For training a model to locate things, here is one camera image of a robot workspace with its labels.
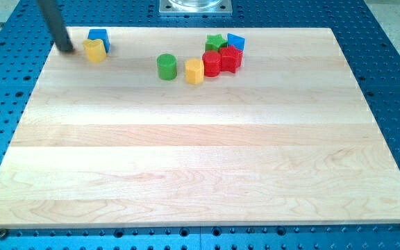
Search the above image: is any blue perforated metal table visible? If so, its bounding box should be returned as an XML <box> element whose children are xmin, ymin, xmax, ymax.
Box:
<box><xmin>0</xmin><ymin>0</ymin><xmax>400</xmax><ymax>249</ymax></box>

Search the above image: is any green cylinder block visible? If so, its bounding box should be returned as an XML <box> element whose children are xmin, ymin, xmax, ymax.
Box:
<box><xmin>156</xmin><ymin>53</ymin><xmax>177</xmax><ymax>81</ymax></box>

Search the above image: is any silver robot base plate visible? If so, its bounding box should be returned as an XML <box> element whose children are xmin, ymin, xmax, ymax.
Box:
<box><xmin>158</xmin><ymin>0</ymin><xmax>233</xmax><ymax>16</ymax></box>

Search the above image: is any green star block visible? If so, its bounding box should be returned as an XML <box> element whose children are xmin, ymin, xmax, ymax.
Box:
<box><xmin>205</xmin><ymin>34</ymin><xmax>228</xmax><ymax>52</ymax></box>

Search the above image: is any red star block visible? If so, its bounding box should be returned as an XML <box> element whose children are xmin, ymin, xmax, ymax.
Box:
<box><xmin>219</xmin><ymin>45</ymin><xmax>243</xmax><ymax>73</ymax></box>

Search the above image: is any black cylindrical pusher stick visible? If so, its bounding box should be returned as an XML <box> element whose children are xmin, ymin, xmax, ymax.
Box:
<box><xmin>36</xmin><ymin>0</ymin><xmax>74</xmax><ymax>53</ymax></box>

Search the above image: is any red cylinder block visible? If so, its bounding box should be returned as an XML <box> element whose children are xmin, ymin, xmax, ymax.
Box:
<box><xmin>202</xmin><ymin>51</ymin><xmax>222</xmax><ymax>77</ymax></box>

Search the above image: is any light wooden board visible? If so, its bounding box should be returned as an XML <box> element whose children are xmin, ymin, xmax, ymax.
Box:
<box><xmin>0</xmin><ymin>27</ymin><xmax>400</xmax><ymax>228</ymax></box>

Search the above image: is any blue cube block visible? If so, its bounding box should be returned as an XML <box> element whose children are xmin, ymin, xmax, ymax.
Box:
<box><xmin>87</xmin><ymin>28</ymin><xmax>110</xmax><ymax>53</ymax></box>

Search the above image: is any yellow hexagon block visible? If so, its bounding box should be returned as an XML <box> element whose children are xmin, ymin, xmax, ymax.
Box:
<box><xmin>185</xmin><ymin>58</ymin><xmax>204</xmax><ymax>85</ymax></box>

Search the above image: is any blue angled block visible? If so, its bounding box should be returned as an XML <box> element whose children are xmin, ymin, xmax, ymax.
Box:
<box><xmin>227</xmin><ymin>33</ymin><xmax>246</xmax><ymax>51</ymax></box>

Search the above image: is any yellow heart block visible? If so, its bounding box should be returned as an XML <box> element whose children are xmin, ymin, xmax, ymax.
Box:
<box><xmin>83</xmin><ymin>39</ymin><xmax>107</xmax><ymax>63</ymax></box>

